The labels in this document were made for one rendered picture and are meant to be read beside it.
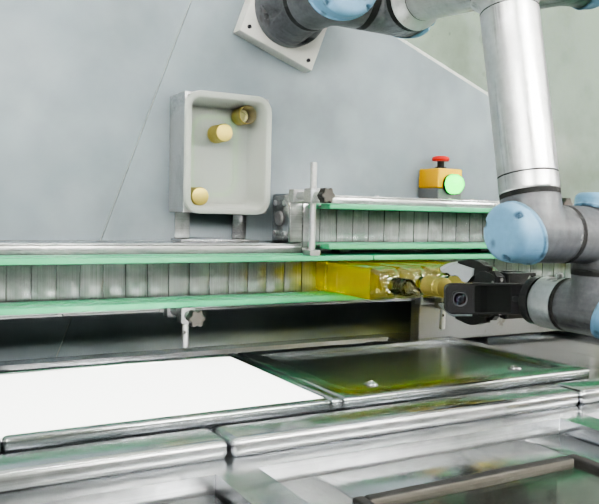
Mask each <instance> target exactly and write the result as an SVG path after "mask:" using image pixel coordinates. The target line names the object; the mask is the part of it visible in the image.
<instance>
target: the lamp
mask: <svg viewBox="0 0 599 504"><path fill-rule="evenodd" d="M463 188H464V180H463V178H462V177H461V176H460V175H457V174H449V175H447V176H446V177H445V178H444V180H443V189H444V191H445V192H446V193H447V194H458V193H460V192H461V191H462V190H463Z"/></svg>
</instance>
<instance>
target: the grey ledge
mask: <svg viewBox="0 0 599 504"><path fill-rule="evenodd" d="M439 316H440V309H438V308H435V307H434V304H429V305H418V304H415V300H411V330H410V339H420V338H433V337H446V336H451V337H456V338H460V339H462V338H474V337H486V336H499V335H511V334H523V333H536V332H548V331H558V330H553V329H548V328H543V327H539V326H537V325H536V324H531V323H529V322H527V321H526V320H525V319H524V318H516V319H503V318H500V316H499V318H498V319H497V320H490V323H485V324H481V325H469V324H466V323H464V322H462V321H459V320H457V319H455V317H452V316H451V315H449V314H448V313H446V317H445V329H440V328H439Z"/></svg>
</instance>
